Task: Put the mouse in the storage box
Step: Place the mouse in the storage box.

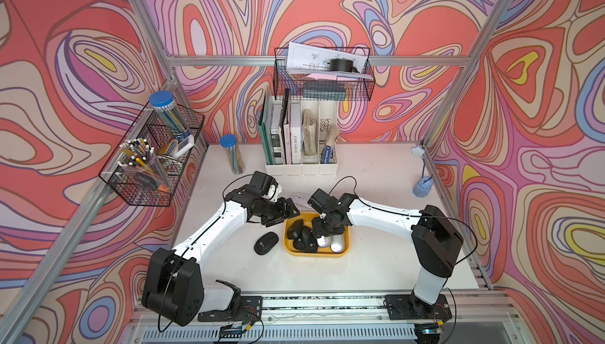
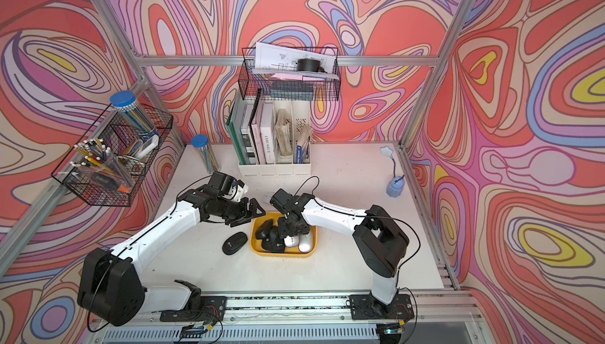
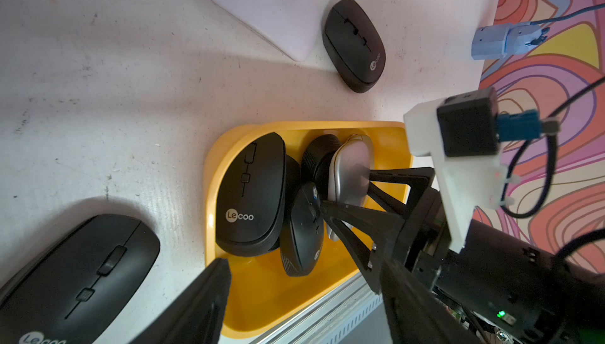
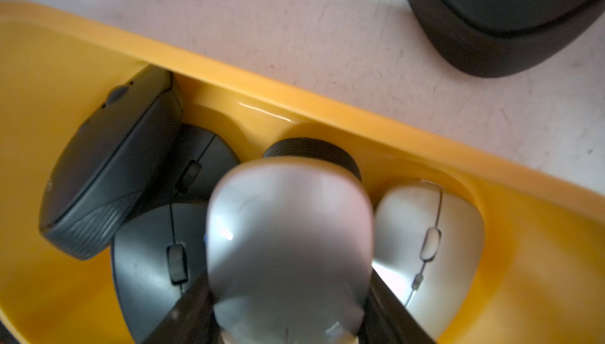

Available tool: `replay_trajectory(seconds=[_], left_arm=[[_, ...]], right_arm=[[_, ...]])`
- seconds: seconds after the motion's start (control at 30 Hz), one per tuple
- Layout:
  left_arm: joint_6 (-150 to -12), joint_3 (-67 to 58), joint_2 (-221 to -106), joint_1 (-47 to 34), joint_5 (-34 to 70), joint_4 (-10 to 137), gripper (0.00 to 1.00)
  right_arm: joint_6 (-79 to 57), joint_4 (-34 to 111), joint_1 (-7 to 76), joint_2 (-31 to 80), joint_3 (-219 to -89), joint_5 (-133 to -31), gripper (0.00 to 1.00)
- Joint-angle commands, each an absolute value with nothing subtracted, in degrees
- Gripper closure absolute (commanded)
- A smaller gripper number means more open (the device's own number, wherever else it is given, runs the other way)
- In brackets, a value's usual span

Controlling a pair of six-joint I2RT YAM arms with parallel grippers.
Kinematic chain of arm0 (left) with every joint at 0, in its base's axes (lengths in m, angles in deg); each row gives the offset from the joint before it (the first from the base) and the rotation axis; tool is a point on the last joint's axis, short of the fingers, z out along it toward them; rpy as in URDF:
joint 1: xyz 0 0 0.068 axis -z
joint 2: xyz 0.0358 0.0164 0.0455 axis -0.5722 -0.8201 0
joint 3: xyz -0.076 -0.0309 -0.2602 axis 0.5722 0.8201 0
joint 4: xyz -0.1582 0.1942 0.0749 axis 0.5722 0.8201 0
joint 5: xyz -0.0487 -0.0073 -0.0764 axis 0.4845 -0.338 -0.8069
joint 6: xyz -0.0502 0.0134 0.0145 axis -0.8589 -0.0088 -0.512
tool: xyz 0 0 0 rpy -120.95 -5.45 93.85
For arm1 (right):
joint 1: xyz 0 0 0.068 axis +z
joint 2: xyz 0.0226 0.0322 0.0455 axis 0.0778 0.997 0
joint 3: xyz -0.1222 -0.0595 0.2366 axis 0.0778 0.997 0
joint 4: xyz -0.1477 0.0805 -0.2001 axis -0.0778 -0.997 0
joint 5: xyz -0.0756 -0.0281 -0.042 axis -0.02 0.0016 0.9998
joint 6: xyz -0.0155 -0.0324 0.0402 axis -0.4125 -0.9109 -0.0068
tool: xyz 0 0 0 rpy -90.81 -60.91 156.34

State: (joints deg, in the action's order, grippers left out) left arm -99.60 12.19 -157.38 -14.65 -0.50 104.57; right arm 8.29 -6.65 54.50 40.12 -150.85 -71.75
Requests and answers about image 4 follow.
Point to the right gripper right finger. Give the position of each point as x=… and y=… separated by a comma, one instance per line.
x=386, y=318

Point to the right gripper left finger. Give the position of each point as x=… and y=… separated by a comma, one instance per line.
x=191, y=320

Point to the black mouse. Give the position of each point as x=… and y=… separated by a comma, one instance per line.
x=110, y=162
x=497, y=38
x=195, y=164
x=314, y=149
x=156, y=257

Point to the silver mouse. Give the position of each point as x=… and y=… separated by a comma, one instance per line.
x=428, y=246
x=289, y=251

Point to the yellow plastic storage tray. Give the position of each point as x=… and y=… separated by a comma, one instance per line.
x=541, y=276

